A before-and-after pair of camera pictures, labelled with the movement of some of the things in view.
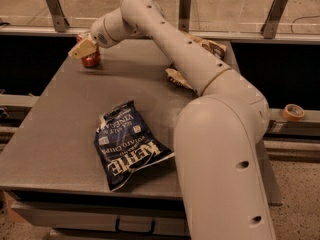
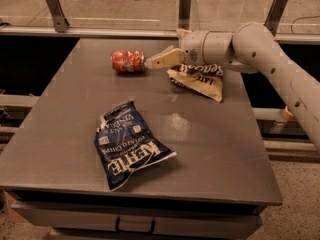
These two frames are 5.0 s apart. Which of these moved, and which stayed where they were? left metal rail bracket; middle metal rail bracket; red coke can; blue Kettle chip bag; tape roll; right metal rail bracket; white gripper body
Moved: red coke can; white gripper body
Stayed: right metal rail bracket; middle metal rail bracket; tape roll; left metal rail bracket; blue Kettle chip bag
